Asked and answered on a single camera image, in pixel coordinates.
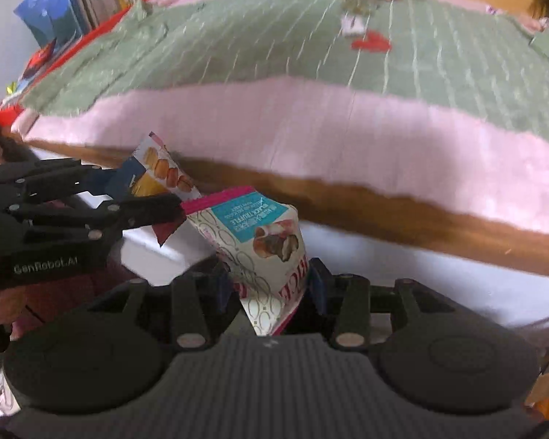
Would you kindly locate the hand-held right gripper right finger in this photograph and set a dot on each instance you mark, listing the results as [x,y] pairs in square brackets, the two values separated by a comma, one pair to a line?
[318,288]

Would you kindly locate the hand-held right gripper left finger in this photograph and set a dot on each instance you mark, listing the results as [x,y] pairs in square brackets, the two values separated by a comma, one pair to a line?
[223,292]

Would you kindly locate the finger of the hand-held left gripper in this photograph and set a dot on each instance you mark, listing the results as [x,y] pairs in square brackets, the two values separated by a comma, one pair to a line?
[112,180]
[142,212]

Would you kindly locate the colourful bread print snack bag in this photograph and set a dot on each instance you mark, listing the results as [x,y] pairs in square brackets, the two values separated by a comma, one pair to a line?
[164,169]

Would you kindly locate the pink white patterned snack packet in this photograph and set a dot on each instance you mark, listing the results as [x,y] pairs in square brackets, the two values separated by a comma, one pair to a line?
[256,238]

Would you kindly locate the person's left hand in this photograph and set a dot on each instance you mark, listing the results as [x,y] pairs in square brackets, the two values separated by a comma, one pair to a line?
[2,313]

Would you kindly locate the dark red cloth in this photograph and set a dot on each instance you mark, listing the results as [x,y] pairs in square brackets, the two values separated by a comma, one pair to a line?
[55,292]

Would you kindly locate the pink bed sheet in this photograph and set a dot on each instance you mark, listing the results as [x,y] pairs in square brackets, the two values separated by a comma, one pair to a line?
[302,123]

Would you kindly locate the large blue book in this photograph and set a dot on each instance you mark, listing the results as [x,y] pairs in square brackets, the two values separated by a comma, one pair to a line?
[50,13]

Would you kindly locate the green checked blanket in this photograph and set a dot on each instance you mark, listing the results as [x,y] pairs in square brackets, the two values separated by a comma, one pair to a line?
[256,32]

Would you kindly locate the red chili pepper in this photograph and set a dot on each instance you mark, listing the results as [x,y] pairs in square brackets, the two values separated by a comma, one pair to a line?
[370,44]

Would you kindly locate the pale pink snack packet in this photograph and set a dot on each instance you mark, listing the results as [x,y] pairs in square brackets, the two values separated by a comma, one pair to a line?
[352,25]

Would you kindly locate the brown wooden frame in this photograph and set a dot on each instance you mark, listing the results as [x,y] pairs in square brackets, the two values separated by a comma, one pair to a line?
[393,210]

